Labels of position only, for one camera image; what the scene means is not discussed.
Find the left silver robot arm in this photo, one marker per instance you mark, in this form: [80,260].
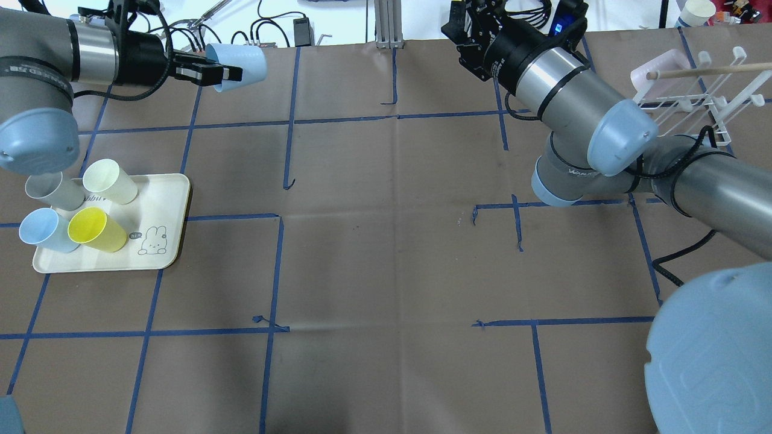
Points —
[48,62]

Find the grey plastic cup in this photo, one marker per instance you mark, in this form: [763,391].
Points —
[56,190]

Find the paper cup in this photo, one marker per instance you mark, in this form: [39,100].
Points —
[695,13]

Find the cream white cup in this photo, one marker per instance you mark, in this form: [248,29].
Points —
[107,179]

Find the yellow plastic cup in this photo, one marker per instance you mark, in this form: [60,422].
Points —
[94,228]

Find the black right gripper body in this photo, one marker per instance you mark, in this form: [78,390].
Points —
[505,54]

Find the cream plastic tray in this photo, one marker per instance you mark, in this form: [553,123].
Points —
[145,234]

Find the white wire cup rack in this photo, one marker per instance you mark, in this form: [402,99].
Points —
[709,95]

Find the light blue cup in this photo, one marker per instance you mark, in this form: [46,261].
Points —
[47,229]

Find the black power adapter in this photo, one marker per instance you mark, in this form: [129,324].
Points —
[302,32]

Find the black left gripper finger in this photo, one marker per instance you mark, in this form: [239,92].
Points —
[207,75]
[188,59]

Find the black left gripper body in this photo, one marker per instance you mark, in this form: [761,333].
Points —
[140,61]

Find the pink plastic cup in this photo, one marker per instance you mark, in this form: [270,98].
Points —
[649,81]

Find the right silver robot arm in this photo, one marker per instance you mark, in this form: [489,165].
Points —
[708,346]

